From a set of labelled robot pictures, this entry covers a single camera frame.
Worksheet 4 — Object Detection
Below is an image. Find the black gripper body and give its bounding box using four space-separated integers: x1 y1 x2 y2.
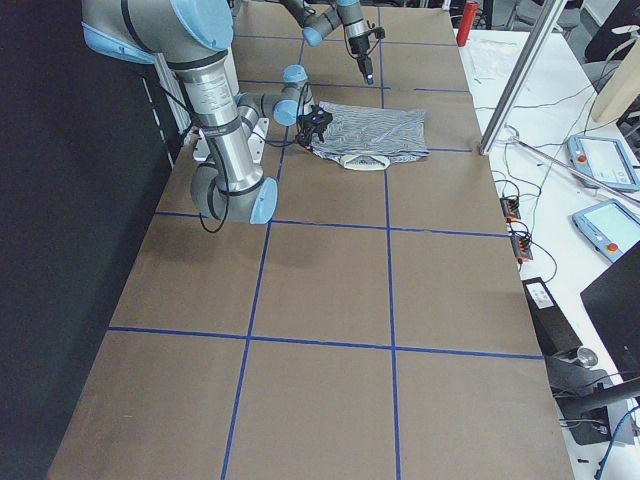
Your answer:
347 32 370 58
296 109 333 145

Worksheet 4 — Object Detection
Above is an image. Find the striped polo shirt white collar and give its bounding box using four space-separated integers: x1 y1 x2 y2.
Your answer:
310 102 430 171

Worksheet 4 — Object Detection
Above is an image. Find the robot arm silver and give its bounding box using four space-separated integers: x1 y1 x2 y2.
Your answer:
279 0 379 85
82 1 331 224

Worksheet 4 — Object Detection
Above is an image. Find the red cylinder bottle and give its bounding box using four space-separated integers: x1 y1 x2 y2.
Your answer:
456 0 479 47

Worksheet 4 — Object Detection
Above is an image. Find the orange black connector strip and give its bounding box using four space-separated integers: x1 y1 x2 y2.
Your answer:
499 195 533 265

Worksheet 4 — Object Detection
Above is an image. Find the upper teach pendant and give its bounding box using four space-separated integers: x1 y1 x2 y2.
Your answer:
567 135 639 193

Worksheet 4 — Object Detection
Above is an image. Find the teach pendant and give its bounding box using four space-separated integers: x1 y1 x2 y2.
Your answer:
567 135 639 193
571 199 639 263

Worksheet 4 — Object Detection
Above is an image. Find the lower teach pendant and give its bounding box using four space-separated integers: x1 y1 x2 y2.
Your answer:
571 199 639 263

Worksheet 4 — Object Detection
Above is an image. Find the black rectangular box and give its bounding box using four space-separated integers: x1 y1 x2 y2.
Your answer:
522 277 582 356

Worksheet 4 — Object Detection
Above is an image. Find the black monitor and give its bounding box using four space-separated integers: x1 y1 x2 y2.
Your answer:
580 245 640 371

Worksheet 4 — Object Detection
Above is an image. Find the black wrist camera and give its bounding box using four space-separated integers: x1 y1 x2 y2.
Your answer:
367 22 386 40

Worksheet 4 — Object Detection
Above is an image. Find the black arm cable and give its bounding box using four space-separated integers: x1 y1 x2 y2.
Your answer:
149 69 311 234

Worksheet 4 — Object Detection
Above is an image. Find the aluminium frame post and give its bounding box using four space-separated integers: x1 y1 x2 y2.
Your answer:
479 0 566 155

